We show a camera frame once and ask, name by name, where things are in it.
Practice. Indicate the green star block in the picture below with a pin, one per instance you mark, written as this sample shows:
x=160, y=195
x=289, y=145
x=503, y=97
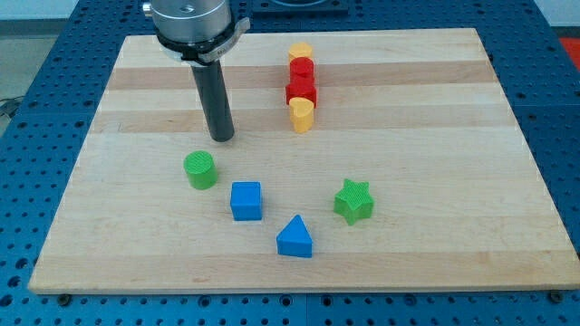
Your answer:
x=353, y=201

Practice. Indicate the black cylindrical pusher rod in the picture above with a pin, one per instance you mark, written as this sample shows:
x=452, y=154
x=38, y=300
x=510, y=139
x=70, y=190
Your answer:
x=212, y=92

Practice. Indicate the blue cube block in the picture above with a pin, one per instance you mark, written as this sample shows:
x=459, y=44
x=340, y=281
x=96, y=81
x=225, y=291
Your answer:
x=246, y=201

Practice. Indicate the blue triangle block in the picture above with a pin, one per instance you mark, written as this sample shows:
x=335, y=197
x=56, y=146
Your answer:
x=294, y=239

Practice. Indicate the red star block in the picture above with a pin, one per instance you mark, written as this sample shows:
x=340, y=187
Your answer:
x=301, y=88

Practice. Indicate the wooden board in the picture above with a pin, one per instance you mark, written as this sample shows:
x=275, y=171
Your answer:
x=459, y=203

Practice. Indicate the yellow heart block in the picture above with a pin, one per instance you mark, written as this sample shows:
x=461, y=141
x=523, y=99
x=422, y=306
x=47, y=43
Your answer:
x=301, y=114

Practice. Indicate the yellow cylinder block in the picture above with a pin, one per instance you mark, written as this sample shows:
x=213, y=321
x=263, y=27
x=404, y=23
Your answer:
x=300, y=50

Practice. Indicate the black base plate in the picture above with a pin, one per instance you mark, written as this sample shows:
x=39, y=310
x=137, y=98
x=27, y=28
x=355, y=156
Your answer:
x=299, y=6

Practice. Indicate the green cylinder block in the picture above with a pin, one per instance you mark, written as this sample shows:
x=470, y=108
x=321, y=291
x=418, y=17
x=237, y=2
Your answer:
x=200, y=169

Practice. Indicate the red cylinder block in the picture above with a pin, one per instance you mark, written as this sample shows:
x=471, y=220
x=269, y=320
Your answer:
x=301, y=68

